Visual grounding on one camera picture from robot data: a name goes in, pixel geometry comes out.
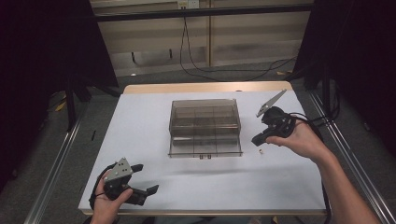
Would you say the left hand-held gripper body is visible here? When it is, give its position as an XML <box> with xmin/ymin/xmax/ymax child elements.
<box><xmin>103</xmin><ymin>157</ymin><xmax>148</xmax><ymax>206</ymax></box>

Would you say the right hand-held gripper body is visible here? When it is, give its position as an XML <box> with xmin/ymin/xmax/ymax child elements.
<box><xmin>256</xmin><ymin>89</ymin><xmax>297</xmax><ymax>138</ymax></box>

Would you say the smoky transparent drawer box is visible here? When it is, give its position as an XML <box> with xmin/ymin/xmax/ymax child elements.
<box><xmin>168</xmin><ymin>98</ymin><xmax>244</xmax><ymax>160</ymax></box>

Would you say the person's right hand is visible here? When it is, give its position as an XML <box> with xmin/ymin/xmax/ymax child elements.
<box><xmin>265</xmin><ymin>120</ymin><xmax>335</xmax><ymax>164</ymax></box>

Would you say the person's left hand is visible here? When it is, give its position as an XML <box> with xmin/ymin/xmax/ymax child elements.
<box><xmin>90</xmin><ymin>180</ymin><xmax>134</xmax><ymax>224</ymax></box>

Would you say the white table mat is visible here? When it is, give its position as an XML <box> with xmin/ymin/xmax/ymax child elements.
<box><xmin>78</xmin><ymin>91</ymin><xmax>328</xmax><ymax>213</ymax></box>

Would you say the black stand pole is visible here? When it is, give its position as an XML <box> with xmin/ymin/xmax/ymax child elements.
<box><xmin>64</xmin><ymin>77</ymin><xmax>78</xmax><ymax>132</ymax></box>
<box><xmin>321</xmin><ymin>62</ymin><xmax>332</xmax><ymax>118</ymax></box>

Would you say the black curtain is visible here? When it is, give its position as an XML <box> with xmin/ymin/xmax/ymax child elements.
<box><xmin>292</xmin><ymin>0</ymin><xmax>396</xmax><ymax>157</ymax></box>
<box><xmin>0</xmin><ymin>0</ymin><xmax>120</xmax><ymax>194</ymax></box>

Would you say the black horizontal bar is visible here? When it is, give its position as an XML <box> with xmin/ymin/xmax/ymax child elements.
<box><xmin>92</xmin><ymin>3</ymin><xmax>316</xmax><ymax>22</ymax></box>

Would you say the right hand-held gripper cable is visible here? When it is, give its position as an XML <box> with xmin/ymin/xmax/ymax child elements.
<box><xmin>288</xmin><ymin>112</ymin><xmax>333</xmax><ymax>224</ymax></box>

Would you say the hand-held gripper cable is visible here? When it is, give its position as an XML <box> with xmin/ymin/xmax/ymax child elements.
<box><xmin>288</xmin><ymin>112</ymin><xmax>333</xmax><ymax>224</ymax></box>
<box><xmin>88</xmin><ymin>162</ymin><xmax>115</xmax><ymax>213</ymax></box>

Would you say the left hand-held gripper cable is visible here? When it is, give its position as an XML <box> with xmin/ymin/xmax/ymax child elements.
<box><xmin>88</xmin><ymin>162</ymin><xmax>115</xmax><ymax>213</ymax></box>

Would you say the metal floor rail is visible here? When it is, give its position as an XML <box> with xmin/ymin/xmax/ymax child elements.
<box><xmin>23</xmin><ymin>118</ymin><xmax>83</xmax><ymax>224</ymax></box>
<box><xmin>307</xmin><ymin>90</ymin><xmax>396</xmax><ymax>224</ymax></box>

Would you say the black floor cable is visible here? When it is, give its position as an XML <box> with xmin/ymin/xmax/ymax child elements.
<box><xmin>179</xmin><ymin>17</ymin><xmax>298</xmax><ymax>82</ymax></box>

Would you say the white wall socket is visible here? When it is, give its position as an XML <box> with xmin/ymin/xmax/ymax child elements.
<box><xmin>177</xmin><ymin>0</ymin><xmax>200</xmax><ymax>9</ymax></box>

